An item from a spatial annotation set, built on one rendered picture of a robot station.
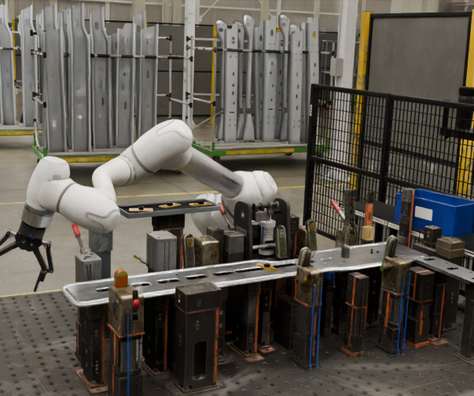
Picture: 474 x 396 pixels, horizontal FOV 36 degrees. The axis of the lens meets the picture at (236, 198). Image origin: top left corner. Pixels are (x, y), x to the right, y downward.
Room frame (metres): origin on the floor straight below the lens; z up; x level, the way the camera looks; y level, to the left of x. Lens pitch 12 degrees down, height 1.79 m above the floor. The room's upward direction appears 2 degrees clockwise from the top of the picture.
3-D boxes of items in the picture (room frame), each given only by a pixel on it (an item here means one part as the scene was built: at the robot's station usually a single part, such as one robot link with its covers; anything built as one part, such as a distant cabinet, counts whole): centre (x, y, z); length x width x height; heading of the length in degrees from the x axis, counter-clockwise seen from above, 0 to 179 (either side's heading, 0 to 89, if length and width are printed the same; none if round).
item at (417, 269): (2.56, -0.68, 0.84); 0.11 x 0.10 x 0.28; 29
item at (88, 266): (2.31, 0.48, 0.88); 0.11 x 0.10 x 0.36; 29
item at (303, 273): (2.33, -0.25, 0.87); 0.12 x 0.09 x 0.35; 29
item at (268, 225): (2.68, -0.10, 0.94); 0.18 x 0.13 x 0.49; 119
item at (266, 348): (2.47, -0.11, 0.84); 0.13 x 0.05 x 0.29; 29
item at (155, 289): (2.44, -0.10, 1.00); 1.38 x 0.22 x 0.02; 119
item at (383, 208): (3.07, -0.80, 1.01); 0.90 x 0.22 x 0.03; 29
